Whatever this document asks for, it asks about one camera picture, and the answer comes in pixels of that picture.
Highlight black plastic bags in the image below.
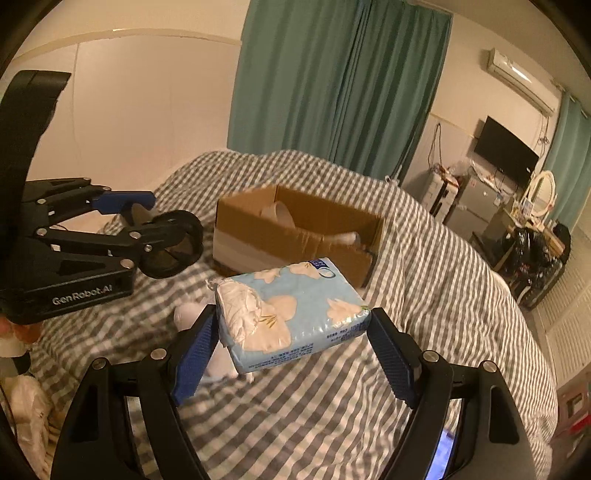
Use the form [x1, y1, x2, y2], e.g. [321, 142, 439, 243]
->
[503, 226, 566, 278]

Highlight smartphone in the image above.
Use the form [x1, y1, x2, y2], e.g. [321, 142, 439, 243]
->
[427, 429, 455, 480]

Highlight cardboard box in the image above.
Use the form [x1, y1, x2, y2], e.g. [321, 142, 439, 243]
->
[212, 185, 385, 289]

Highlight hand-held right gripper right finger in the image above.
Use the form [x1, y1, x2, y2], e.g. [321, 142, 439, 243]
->
[367, 307, 532, 480]

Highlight silver small fridge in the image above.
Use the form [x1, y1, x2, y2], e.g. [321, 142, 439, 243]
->
[445, 171, 504, 241]

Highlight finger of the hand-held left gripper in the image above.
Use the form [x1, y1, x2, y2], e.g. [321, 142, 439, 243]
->
[28, 215, 185, 278]
[21, 180, 156, 232]

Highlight white suitcase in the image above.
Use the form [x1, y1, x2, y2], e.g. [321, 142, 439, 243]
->
[422, 173, 458, 215]

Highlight clear tape roll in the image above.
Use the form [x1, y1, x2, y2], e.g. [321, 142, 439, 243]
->
[261, 200, 296, 227]

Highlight black wall television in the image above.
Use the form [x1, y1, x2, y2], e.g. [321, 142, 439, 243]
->
[475, 116, 540, 185]

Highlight blue floral tissue pack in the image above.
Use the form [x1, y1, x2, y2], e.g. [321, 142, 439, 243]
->
[205, 257, 374, 374]

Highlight checkered blanket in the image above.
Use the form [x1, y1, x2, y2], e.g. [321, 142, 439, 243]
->
[28, 150, 561, 480]

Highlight light teal curtain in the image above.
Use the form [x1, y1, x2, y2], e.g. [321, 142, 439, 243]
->
[540, 88, 591, 232]

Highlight hanging wall cables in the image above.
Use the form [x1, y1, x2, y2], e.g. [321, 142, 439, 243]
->
[428, 122, 445, 172]

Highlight white and blue toy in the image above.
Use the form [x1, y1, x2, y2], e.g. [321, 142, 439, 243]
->
[173, 302, 254, 384]

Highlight white louvred wardrobe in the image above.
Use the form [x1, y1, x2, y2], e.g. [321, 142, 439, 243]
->
[531, 258, 591, 384]

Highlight white air conditioner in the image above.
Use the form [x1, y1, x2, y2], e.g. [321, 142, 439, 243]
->
[486, 47, 556, 116]

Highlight white plastic bag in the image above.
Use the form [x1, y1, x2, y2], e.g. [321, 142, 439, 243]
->
[0, 369, 56, 480]

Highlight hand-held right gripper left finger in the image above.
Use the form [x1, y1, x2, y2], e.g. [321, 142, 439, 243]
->
[48, 302, 218, 480]

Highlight black tape roll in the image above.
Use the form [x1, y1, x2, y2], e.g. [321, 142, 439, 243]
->
[134, 210, 205, 280]

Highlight white oval mirror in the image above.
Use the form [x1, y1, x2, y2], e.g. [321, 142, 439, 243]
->
[526, 171, 556, 217]

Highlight dark green curtain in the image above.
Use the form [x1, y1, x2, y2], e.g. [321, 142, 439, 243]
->
[226, 0, 453, 185]

